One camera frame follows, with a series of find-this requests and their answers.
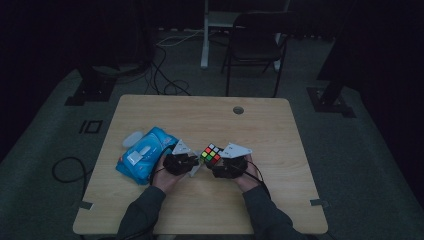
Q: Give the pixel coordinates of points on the grey table grommet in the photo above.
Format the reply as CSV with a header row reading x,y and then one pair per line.
x,y
238,110

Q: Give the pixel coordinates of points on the black folding chair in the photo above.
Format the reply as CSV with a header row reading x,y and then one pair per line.
x,y
256,43

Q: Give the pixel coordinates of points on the grey tape strip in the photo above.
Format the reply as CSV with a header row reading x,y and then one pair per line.
x,y
319,202
86,205

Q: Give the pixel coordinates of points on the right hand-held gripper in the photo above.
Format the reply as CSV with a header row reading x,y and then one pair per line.
x,y
231,168

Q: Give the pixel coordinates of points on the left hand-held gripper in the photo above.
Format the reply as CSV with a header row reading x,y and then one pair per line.
x,y
178,164

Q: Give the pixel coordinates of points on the person's right hand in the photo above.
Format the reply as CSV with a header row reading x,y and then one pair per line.
x,y
248,181

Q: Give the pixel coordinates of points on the blue wet wipes pack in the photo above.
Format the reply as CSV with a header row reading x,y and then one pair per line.
x,y
146,158

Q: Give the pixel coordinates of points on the person's left hand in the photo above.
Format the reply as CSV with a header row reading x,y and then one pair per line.
x,y
166,181

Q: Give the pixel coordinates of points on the black metal stand base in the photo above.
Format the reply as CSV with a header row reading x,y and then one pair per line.
x,y
328,103
90,91

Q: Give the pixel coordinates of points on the multicoloured puzzle cube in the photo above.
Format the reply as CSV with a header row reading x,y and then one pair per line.
x,y
210,154

